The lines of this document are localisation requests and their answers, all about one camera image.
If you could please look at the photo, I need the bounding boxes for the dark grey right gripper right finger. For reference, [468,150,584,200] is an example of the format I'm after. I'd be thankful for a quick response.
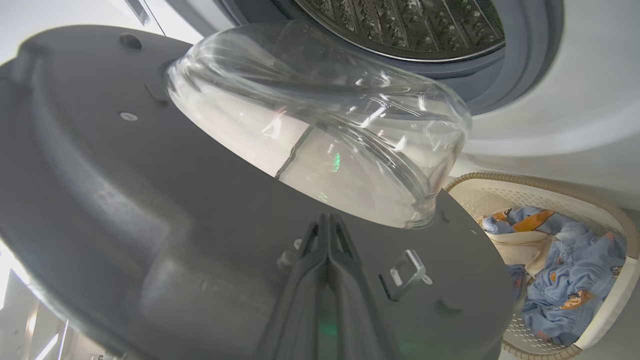
[327,214,401,360]

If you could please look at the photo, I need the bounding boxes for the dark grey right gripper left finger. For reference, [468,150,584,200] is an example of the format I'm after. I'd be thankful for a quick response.
[257,214,329,360]

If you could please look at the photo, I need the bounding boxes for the cream white garment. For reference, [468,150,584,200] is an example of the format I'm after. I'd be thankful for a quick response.
[482,230,556,278]

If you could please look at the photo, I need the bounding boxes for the blue cartoon print garment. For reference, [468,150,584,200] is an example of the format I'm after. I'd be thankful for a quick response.
[481,206,576,236]
[507,222,628,347]

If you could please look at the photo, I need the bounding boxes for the dark grey glass washer door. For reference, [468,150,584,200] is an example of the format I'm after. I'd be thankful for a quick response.
[0,21,516,360]

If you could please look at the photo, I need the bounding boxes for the silver door latch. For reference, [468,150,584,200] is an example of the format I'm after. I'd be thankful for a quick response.
[389,249,434,302]

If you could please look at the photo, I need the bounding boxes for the cream perforated laundry basket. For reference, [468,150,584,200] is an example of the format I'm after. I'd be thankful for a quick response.
[444,172,640,360]

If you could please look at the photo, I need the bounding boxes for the white washing machine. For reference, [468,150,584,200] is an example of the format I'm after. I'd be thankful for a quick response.
[0,0,640,211]

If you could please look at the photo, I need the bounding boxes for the grey rubber door gasket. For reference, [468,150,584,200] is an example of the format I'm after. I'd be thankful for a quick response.
[215,0,566,116]

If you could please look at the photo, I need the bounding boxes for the steel perforated washer drum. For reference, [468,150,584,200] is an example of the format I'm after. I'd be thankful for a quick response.
[292,0,506,63]

